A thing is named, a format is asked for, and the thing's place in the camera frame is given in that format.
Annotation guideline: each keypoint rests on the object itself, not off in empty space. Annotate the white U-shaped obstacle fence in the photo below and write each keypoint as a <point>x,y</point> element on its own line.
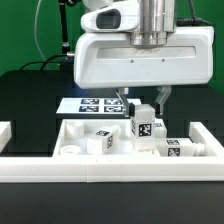
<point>71,163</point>

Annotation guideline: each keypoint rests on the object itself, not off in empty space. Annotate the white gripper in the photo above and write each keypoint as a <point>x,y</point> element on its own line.
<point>135,43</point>

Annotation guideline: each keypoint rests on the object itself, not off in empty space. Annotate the white sheet with fiducial tags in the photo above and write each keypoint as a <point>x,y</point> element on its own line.
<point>90,106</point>

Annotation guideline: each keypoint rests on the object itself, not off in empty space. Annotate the white left corner block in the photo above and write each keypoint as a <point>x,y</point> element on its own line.
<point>5,133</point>

